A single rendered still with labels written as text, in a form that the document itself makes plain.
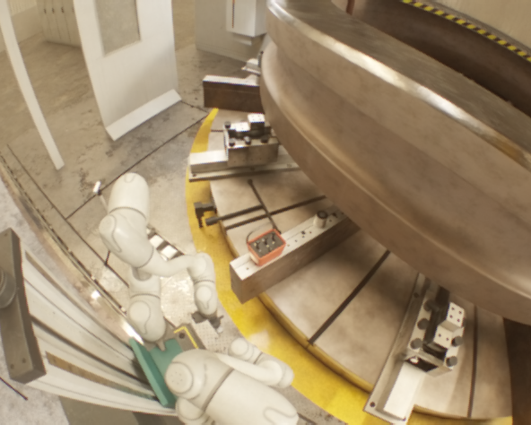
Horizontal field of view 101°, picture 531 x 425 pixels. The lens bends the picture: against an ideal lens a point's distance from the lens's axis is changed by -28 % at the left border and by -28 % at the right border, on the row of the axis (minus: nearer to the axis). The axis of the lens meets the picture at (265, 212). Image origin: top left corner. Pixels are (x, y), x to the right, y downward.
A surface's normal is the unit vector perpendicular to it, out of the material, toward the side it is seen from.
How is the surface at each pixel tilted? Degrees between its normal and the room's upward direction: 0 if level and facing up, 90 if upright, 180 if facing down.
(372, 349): 0
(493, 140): 45
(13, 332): 0
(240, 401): 2
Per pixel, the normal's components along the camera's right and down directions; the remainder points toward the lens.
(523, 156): -0.39, -0.04
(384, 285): 0.06, -0.63
